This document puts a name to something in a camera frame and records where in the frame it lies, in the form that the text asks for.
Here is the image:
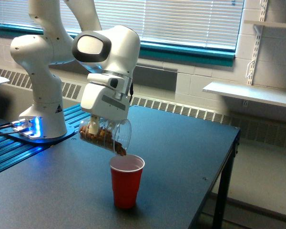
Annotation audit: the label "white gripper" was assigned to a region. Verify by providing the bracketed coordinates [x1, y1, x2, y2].
[81, 73, 132, 135]

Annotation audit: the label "clear cup of almonds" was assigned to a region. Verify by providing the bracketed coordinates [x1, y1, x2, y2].
[78, 118, 132, 156]

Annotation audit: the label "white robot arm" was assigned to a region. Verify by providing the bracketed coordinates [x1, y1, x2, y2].
[10, 0, 140, 140]

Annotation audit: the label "red plastic cup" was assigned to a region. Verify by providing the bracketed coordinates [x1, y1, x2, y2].
[110, 155, 145, 209]

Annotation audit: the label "teal window sill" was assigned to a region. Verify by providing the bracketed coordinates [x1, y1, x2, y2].
[0, 24, 235, 67]

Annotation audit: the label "white window blinds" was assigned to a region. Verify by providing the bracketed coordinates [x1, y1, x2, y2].
[0, 0, 244, 61]

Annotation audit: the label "black table leg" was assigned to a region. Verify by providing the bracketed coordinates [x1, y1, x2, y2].
[212, 142, 239, 229]

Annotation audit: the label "baseboard radiator vent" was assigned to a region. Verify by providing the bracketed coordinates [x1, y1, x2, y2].
[0, 68, 286, 148]

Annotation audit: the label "blue arm base plate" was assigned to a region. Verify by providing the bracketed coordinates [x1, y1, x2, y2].
[8, 125, 75, 145]

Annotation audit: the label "blue ribbed aluminium rail plate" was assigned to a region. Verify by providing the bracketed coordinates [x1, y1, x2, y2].
[0, 105, 90, 172]

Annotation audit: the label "white shelf bracket rail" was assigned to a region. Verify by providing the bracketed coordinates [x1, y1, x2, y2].
[245, 0, 268, 86]

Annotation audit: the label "white upper wall shelf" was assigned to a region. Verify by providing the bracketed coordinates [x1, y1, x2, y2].
[244, 20, 286, 29]

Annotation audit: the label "white wall shelf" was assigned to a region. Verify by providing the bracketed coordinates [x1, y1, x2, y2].
[244, 20, 286, 29]
[203, 82, 286, 107]

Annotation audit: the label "white lower wall shelf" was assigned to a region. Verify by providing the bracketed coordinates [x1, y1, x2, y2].
[203, 82, 286, 107]

